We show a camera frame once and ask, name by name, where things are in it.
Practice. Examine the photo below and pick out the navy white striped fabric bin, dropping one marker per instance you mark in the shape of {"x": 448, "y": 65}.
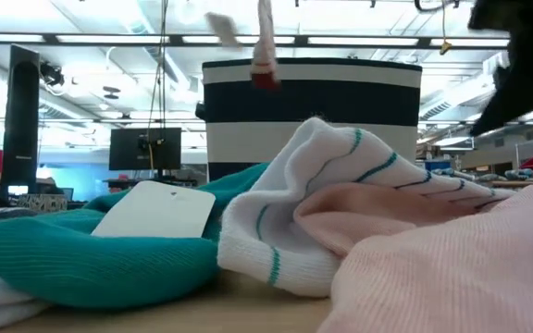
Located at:
{"x": 313, "y": 102}

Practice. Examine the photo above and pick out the black monitor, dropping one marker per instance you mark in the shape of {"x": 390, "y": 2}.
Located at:
{"x": 127, "y": 148}

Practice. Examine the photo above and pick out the teal knit garment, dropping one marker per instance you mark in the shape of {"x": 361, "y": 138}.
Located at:
{"x": 86, "y": 268}

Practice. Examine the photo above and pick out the black tower column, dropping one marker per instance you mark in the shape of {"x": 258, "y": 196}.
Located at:
{"x": 20, "y": 115}

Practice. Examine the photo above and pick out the pale pink red-tipped sock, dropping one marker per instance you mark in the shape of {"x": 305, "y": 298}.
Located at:
{"x": 265, "y": 41}

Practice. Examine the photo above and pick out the pale pink ribbed garment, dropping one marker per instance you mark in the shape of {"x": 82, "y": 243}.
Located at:
{"x": 456, "y": 268}

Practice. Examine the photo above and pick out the white teal-striped garment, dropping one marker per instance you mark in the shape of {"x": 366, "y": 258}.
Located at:
{"x": 303, "y": 185}

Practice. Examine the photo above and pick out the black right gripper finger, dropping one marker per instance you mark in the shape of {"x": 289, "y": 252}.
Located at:
{"x": 521, "y": 92}

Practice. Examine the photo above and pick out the white paper tag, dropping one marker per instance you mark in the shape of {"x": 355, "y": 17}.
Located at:
{"x": 155, "y": 210}
{"x": 224, "y": 30}

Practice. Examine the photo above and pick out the black cluttered desk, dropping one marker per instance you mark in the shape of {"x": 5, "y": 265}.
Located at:
{"x": 178, "y": 181}

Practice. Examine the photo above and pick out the yellow hanging tag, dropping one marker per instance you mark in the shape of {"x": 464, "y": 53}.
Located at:
{"x": 445, "y": 46}

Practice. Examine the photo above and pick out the black ceiling-mounted device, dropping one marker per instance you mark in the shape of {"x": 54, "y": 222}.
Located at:
{"x": 53, "y": 74}

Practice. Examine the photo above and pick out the small patterned bowl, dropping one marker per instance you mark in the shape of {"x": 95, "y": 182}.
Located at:
{"x": 40, "y": 202}

